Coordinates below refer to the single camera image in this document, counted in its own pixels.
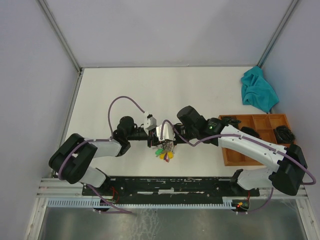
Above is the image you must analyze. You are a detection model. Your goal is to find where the metal keyring with coloured keys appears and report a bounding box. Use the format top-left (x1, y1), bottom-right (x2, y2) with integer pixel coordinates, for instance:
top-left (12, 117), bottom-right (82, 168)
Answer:
top-left (155, 141), bottom-right (175, 163)

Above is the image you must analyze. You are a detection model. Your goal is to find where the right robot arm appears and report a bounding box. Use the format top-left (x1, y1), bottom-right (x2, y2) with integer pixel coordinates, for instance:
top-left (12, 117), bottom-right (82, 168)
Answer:
top-left (174, 105), bottom-right (308, 196)

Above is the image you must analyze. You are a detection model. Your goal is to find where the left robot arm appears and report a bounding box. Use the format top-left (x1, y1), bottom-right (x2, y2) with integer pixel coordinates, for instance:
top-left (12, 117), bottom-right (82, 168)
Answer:
top-left (48, 114), bottom-right (157, 195)

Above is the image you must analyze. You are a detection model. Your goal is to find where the teal cloth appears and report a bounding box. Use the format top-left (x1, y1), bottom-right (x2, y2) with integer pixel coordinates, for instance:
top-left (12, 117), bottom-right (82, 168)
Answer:
top-left (240, 66), bottom-right (279, 113)

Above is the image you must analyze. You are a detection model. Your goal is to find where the wooden compartment tray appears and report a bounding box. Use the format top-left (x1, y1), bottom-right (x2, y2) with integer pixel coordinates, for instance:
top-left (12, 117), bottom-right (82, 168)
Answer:
top-left (218, 114), bottom-right (296, 167)

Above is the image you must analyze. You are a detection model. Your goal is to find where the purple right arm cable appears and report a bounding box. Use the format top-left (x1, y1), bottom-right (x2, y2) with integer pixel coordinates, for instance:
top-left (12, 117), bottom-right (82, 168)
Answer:
top-left (159, 119), bottom-right (316, 215)

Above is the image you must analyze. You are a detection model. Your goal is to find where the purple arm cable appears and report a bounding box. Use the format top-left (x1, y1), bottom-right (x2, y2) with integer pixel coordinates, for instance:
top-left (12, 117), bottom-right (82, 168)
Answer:
top-left (159, 119), bottom-right (316, 215)
top-left (57, 95), bottom-right (148, 181)

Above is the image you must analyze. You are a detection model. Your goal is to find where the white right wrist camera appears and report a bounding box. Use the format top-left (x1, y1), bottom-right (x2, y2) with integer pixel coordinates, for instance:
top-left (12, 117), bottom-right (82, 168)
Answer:
top-left (155, 122), bottom-right (175, 142)

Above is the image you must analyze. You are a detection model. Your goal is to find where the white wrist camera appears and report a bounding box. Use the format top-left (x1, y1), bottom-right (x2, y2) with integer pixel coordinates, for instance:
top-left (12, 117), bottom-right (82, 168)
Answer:
top-left (155, 122), bottom-right (175, 142)
top-left (143, 111), bottom-right (157, 133)

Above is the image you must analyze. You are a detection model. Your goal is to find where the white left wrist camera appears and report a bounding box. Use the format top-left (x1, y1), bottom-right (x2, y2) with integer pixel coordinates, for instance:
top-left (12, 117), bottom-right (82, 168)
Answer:
top-left (143, 111), bottom-right (157, 133)

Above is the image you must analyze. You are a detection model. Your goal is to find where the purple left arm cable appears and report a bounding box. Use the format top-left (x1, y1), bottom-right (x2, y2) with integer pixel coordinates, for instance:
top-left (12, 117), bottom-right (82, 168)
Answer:
top-left (57, 95), bottom-right (148, 181)

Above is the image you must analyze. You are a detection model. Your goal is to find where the black cable coil left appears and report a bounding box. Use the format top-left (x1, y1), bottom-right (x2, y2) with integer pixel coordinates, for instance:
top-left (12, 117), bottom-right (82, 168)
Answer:
top-left (222, 116), bottom-right (241, 126)

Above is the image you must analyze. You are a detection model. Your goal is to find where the black cable coil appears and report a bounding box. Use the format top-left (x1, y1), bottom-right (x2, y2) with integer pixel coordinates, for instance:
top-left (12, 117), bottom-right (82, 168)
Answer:
top-left (241, 126), bottom-right (262, 141)
top-left (222, 116), bottom-right (241, 126)
top-left (274, 124), bottom-right (296, 145)

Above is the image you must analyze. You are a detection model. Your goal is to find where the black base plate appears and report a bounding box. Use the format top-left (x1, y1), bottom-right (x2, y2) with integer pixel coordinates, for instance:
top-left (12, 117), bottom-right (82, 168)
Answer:
top-left (95, 176), bottom-right (260, 204)

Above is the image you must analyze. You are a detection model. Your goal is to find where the black cable coil middle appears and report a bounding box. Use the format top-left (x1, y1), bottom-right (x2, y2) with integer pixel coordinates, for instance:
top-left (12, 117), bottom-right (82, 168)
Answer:
top-left (241, 126), bottom-right (262, 141)

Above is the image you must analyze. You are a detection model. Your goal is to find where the grey cable duct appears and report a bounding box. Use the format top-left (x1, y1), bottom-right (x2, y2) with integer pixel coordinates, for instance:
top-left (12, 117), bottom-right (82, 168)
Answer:
top-left (47, 197), bottom-right (237, 210)

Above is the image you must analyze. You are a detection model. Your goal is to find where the black cable coil right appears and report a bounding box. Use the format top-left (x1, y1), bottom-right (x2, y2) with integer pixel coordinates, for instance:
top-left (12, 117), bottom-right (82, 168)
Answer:
top-left (274, 124), bottom-right (296, 145)

